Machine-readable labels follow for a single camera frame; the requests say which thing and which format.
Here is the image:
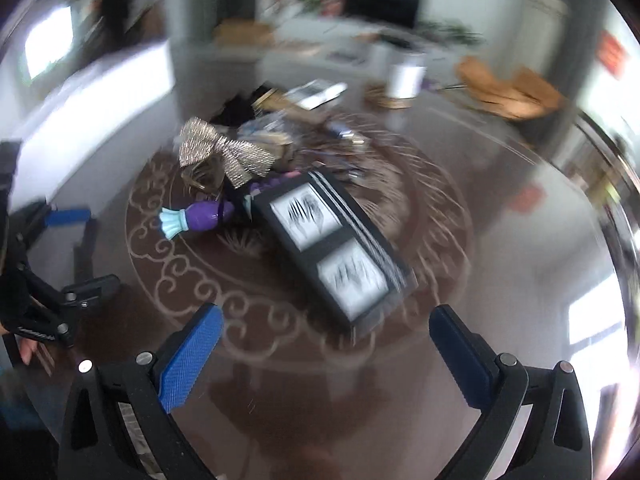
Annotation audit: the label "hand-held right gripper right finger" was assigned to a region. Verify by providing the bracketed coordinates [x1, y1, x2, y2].
[429, 304, 593, 480]

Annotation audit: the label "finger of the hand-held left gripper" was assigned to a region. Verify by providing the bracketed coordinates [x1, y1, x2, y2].
[10, 202, 94, 242]
[10, 274, 122, 350]

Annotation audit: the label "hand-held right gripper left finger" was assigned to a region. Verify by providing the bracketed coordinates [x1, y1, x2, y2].
[57, 302, 226, 480]

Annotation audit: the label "person's left hand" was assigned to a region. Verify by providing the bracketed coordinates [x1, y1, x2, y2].
[0, 321, 41, 367]

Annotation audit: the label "white low counter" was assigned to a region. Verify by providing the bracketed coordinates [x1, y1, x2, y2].
[7, 41, 174, 198]

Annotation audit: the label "blue clothing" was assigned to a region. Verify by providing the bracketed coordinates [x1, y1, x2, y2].
[0, 372, 53, 433]

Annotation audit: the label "purple toy with teal base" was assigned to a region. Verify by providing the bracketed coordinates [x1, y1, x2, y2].
[159, 170, 302, 239]

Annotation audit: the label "window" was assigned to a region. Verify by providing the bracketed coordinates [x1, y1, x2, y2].
[24, 6, 77, 82]

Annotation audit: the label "glittery silver bow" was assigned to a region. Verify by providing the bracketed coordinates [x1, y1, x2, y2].
[179, 116, 277, 189]

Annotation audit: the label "black eyelash box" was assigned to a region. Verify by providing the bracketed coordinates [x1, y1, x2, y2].
[249, 170, 417, 335]

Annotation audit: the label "clear plastic bag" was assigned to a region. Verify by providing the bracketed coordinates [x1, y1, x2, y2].
[236, 112, 302, 162]

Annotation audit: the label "wooden stool with black legs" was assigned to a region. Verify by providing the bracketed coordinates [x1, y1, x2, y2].
[214, 19, 277, 49]

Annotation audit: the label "white box with black band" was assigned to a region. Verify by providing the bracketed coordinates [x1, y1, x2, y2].
[286, 79, 349, 112]

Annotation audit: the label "orange lounge chair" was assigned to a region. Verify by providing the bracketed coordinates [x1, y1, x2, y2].
[454, 55, 567, 122]

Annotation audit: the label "clear jar with black lid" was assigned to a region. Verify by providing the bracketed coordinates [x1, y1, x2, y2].
[386, 49, 428, 107]

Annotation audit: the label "white television cabinet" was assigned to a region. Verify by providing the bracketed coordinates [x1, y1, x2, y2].
[175, 12, 483, 92]

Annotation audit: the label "red flowers in white vase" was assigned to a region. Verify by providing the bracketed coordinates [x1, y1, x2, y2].
[269, 0, 347, 20]

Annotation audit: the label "green potted plant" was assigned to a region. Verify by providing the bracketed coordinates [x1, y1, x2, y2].
[422, 17, 483, 47]

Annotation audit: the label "white standing air conditioner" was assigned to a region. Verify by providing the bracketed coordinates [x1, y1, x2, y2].
[521, 0, 572, 63]

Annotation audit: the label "black television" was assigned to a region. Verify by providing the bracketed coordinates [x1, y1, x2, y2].
[341, 0, 422, 29]

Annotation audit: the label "red wall poster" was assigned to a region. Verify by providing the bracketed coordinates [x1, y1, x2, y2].
[596, 29, 629, 82]

